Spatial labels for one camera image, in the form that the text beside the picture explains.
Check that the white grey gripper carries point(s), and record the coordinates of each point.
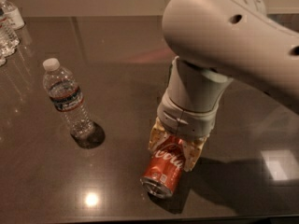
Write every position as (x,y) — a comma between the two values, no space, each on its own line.
(183,121)

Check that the red Coca-Cola can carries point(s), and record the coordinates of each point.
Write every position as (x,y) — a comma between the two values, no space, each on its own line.
(165,168)

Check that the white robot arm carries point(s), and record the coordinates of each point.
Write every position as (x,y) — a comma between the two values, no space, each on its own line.
(216,42)

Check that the clear plastic water bottle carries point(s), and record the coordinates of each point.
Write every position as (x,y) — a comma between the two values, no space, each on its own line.
(67,98)

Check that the clear water bottle at edge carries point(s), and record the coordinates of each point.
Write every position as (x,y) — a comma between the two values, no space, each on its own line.
(8,38)

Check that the white-labelled bottle at back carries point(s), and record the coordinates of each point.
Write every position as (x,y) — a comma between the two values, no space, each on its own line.
(13,14)

